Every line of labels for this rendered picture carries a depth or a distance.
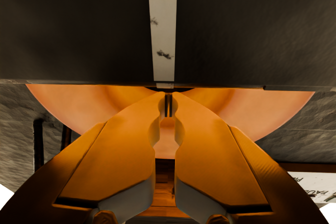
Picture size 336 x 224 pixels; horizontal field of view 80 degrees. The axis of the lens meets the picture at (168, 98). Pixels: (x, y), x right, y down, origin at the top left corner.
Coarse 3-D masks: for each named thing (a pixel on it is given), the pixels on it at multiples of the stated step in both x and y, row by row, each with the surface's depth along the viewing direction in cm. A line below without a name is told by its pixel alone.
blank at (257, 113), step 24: (48, 96) 11; (72, 96) 11; (96, 96) 11; (120, 96) 12; (144, 96) 14; (192, 96) 14; (216, 96) 12; (240, 96) 11; (264, 96) 11; (288, 96) 11; (72, 120) 13; (96, 120) 13; (168, 120) 13; (240, 120) 12; (264, 120) 12; (168, 144) 14
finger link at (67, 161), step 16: (96, 128) 9; (80, 144) 8; (64, 160) 7; (80, 160) 7; (32, 176) 7; (48, 176) 7; (64, 176) 7; (16, 192) 6; (32, 192) 6; (48, 192) 6; (16, 208) 6; (32, 208) 6; (48, 208) 6; (64, 208) 6; (80, 208) 6; (96, 208) 6
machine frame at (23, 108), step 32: (0, 96) 22; (32, 96) 22; (320, 96) 21; (0, 128) 37; (32, 128) 36; (288, 128) 25; (320, 128) 24; (0, 160) 46; (32, 160) 45; (288, 160) 42; (320, 160) 41
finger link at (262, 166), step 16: (240, 144) 8; (256, 144) 8; (256, 160) 7; (272, 160) 7; (256, 176) 7; (272, 176) 7; (288, 176) 7; (272, 192) 6; (288, 192) 6; (304, 192) 6; (272, 208) 6; (288, 208) 6; (304, 208) 6
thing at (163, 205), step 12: (156, 168) 24; (168, 168) 24; (156, 180) 23; (168, 180) 23; (156, 192) 22; (168, 192) 22; (156, 204) 21; (168, 204) 21; (144, 216) 19; (156, 216) 19; (168, 216) 19; (180, 216) 19
